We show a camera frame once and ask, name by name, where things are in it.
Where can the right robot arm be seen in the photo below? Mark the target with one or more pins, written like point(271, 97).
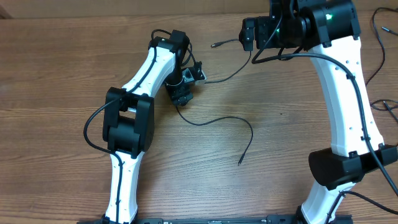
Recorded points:
point(327, 32)

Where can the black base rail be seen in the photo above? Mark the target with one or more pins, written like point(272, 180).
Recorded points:
point(214, 221)

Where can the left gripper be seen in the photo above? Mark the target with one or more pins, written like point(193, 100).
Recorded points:
point(180, 94)

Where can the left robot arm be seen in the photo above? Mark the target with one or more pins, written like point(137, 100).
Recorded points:
point(128, 126)

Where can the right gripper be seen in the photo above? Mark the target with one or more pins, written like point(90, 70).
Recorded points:
point(262, 27)

